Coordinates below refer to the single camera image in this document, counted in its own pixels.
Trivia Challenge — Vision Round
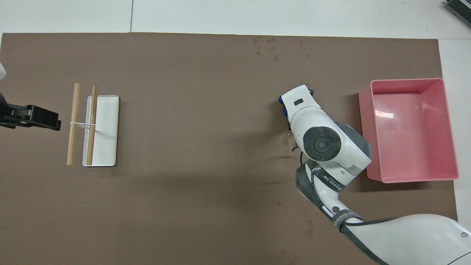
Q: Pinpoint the pink plastic bin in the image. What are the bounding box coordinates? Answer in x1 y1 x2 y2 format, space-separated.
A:
358 78 459 184

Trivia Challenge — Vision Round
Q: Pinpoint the white rack with wooden bars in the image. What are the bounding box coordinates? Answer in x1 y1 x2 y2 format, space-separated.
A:
69 95 120 167

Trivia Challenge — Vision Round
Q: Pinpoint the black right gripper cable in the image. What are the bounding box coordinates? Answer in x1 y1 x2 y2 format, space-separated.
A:
293 145 396 236

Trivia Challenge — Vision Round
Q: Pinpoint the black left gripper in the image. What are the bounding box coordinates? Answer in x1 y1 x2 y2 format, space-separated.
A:
0 92 61 131

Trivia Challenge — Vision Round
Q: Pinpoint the grey ribbed device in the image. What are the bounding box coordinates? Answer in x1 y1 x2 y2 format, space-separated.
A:
445 0 471 28

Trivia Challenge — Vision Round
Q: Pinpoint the blue towel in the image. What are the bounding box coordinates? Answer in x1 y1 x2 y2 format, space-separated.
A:
278 95 292 119

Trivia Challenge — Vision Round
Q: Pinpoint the brown table mat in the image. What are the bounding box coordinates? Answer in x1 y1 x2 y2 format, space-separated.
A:
0 32 458 265

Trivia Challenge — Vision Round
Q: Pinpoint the wooden rod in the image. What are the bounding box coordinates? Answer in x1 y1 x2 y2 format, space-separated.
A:
86 86 99 166
67 83 81 166

